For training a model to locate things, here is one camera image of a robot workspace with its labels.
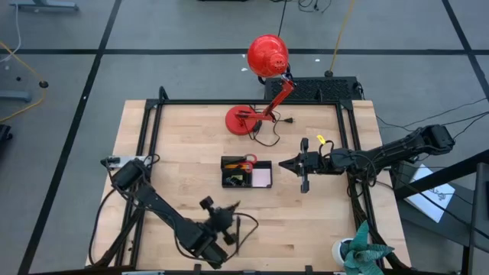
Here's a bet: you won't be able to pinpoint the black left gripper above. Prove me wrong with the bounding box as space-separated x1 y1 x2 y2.
200 196 241 246

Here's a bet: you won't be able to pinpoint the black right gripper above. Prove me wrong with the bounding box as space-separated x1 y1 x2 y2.
278 137 332 194

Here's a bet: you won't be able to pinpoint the pink sticky note pad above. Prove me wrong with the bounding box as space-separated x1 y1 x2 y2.
251 168 271 188

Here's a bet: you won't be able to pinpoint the red handled scissors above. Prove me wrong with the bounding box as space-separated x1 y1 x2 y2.
237 152 258 175

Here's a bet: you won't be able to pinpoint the black mesh desk organizer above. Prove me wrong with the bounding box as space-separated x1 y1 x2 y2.
220 154 274 189

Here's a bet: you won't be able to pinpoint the black perforated metal case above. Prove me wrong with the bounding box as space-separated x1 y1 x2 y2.
264 76 363 102

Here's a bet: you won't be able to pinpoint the teal plant in white pot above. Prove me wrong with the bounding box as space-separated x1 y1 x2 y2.
331 220 396 275

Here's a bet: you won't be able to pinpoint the red desk lamp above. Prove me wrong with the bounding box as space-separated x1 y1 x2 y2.
225 34 297 137

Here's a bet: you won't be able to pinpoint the white paper sheet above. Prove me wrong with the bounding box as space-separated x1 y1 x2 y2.
404 163 457 224

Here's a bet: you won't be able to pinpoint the black metal stand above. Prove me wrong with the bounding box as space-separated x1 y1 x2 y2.
393 148 489 275

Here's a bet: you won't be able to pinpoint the black chair caster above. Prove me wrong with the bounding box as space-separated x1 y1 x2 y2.
0 124 13 154

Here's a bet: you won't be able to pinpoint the grey furniture base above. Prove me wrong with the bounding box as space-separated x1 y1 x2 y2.
0 89 32 103
9 0 80 12

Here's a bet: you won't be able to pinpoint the black lamp power cable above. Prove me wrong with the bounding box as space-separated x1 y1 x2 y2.
236 103 295 148

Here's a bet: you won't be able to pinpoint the black aluminium table frame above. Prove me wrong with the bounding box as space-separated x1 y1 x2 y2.
91 86 412 275

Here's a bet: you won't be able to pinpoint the yellow hanging cable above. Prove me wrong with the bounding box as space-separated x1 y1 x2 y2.
329 0 358 73

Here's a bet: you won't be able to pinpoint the yellow floor cable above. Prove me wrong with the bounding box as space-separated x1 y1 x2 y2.
0 40 50 124

